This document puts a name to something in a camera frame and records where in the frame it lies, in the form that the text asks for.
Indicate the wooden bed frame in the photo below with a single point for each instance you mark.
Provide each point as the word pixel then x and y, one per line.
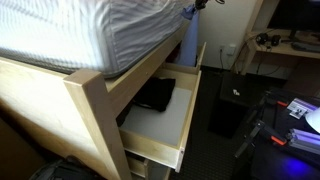
pixel 66 106

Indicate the white curved object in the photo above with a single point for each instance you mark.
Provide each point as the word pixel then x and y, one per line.
pixel 314 120

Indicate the black orange clamp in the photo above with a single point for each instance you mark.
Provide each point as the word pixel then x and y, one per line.
pixel 260 135

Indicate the black work table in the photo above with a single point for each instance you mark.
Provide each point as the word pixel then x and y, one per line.
pixel 293 166

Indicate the black monitor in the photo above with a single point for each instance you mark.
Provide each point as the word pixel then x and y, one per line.
pixel 293 15

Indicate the black cloth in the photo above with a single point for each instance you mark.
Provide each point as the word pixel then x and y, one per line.
pixel 155 93

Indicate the aluminium extrusion bars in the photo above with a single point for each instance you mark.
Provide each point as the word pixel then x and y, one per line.
pixel 305 141

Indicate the aluminium bracket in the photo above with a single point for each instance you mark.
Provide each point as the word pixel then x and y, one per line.
pixel 301 108

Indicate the mattress with striped sheet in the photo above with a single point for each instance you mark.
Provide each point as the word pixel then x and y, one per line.
pixel 83 30

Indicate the wooden drawer with black cloth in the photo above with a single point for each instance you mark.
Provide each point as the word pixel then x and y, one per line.
pixel 153 146

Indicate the black headphones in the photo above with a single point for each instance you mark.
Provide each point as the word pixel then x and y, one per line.
pixel 266 39

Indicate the white wall outlet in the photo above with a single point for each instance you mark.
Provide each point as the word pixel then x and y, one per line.
pixel 230 50

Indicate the black box speaker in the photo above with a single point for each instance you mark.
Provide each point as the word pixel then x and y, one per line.
pixel 233 100

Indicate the black backpack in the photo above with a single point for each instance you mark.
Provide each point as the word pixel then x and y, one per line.
pixel 63 170

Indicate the wooden desk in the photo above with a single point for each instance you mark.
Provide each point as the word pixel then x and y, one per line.
pixel 283 50

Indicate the dark keyboard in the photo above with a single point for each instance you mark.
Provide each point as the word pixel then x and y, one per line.
pixel 305 47

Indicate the low wooden drawer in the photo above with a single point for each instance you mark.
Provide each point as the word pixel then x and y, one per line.
pixel 136 166

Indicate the black red clamp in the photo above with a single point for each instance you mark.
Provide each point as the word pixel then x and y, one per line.
pixel 266 105

